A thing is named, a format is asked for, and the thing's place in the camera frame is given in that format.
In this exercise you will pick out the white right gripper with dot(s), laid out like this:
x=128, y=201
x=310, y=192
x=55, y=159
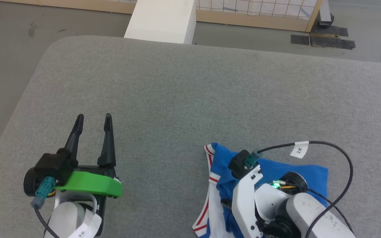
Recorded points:
x=243, y=201

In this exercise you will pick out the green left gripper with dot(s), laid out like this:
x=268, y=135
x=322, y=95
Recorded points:
x=91, y=185

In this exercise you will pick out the blue white sports jersey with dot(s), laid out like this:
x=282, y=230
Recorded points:
x=309, y=178

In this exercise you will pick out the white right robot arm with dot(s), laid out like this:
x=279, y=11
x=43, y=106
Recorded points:
x=309, y=215

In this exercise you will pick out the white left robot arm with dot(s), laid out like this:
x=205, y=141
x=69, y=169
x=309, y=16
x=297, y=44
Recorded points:
x=66, y=215

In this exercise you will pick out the grey fabric sofa cushion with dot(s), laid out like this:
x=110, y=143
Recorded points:
x=160, y=105

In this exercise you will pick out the white rectangular box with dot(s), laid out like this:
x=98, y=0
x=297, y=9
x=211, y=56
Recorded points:
x=164, y=19

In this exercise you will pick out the small black floor tape patch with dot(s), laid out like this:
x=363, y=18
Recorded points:
x=300, y=39

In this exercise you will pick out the lemon print partition screen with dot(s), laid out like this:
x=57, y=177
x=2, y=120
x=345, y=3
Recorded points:
x=256, y=20

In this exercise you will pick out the long black floor tape patch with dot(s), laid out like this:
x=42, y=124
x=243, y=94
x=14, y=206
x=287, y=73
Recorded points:
x=332, y=41

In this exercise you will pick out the grey metal stand leg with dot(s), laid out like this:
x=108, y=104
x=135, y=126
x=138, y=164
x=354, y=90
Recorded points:
x=325, y=15

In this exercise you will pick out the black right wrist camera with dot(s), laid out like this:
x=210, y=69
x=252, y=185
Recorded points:
x=238, y=163

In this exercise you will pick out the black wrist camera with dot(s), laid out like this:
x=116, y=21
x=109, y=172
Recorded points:
x=55, y=165
x=238, y=163

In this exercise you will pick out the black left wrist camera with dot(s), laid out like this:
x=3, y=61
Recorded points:
x=55, y=165

